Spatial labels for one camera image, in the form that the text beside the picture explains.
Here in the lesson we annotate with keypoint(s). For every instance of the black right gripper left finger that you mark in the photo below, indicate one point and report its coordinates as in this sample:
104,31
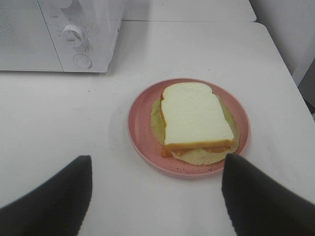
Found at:
55,208

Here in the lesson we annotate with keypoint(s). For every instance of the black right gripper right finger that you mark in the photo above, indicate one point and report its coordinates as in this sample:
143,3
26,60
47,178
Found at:
259,206

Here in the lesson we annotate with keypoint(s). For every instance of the white bread sandwich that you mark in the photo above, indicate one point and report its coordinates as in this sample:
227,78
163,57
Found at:
193,125

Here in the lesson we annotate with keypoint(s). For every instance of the pink round plate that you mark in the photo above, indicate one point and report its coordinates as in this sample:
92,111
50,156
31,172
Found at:
147,146

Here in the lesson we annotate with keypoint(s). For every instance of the round door release button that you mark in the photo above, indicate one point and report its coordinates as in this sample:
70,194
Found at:
82,61

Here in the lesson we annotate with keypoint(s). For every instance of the white microwave door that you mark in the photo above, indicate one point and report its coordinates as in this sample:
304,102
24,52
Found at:
25,42

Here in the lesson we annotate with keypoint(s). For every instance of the white lower microwave knob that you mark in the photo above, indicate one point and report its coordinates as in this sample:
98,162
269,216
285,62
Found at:
74,35

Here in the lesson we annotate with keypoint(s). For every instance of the white microwave knob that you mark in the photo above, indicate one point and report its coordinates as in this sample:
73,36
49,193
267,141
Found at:
63,4
74,35

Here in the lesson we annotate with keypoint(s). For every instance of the white microwave oven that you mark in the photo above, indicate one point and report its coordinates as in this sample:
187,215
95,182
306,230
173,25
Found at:
59,35

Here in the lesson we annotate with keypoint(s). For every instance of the white upper microwave knob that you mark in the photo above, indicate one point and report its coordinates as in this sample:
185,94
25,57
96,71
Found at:
63,4

